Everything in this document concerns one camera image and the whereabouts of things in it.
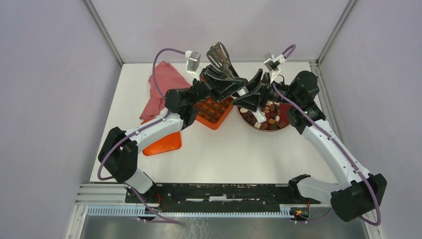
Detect pink cloth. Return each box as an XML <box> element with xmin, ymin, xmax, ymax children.
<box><xmin>140</xmin><ymin>61</ymin><xmax>191</xmax><ymax>120</ymax></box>

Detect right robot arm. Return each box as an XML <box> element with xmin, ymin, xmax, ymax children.
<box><xmin>233</xmin><ymin>71</ymin><xmax>387</xmax><ymax>226</ymax></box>

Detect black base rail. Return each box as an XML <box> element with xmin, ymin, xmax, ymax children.
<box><xmin>141</xmin><ymin>183</ymin><xmax>319</xmax><ymax>213</ymax></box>

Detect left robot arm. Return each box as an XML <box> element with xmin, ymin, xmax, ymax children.
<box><xmin>98</xmin><ymin>65</ymin><xmax>248</xmax><ymax>203</ymax></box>

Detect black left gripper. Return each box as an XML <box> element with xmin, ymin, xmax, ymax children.
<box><xmin>188</xmin><ymin>64</ymin><xmax>248</xmax><ymax>108</ymax></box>

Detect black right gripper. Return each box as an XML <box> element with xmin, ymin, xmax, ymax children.
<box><xmin>231</xmin><ymin>69</ymin><xmax>299</xmax><ymax>113</ymax></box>

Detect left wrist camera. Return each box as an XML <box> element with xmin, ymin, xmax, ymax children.
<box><xmin>185</xmin><ymin>50</ymin><xmax>203</xmax><ymax>80</ymax></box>

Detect orange chocolate box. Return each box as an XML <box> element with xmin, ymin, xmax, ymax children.
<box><xmin>194</xmin><ymin>97</ymin><xmax>233</xmax><ymax>130</ymax></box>

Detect orange box lid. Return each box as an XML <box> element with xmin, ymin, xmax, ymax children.
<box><xmin>142</xmin><ymin>132</ymin><xmax>182</xmax><ymax>156</ymax></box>

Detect red round plate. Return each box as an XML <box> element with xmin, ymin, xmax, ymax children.
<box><xmin>238</xmin><ymin>102</ymin><xmax>293</xmax><ymax>131</ymax></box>

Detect silver white-handled tongs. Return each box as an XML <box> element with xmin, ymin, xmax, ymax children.
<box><xmin>206</xmin><ymin>42</ymin><xmax>266</xmax><ymax>123</ymax></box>

